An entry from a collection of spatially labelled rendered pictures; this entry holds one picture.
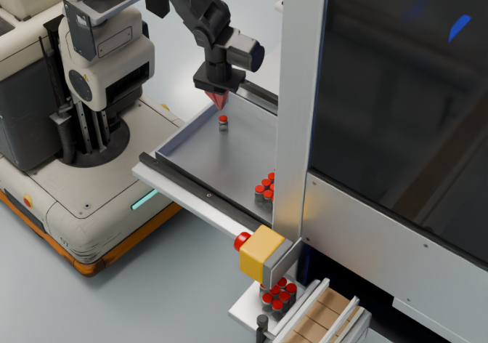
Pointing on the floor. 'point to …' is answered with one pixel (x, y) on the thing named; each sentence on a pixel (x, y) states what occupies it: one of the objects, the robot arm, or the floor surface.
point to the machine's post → (298, 104)
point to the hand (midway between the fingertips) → (221, 105)
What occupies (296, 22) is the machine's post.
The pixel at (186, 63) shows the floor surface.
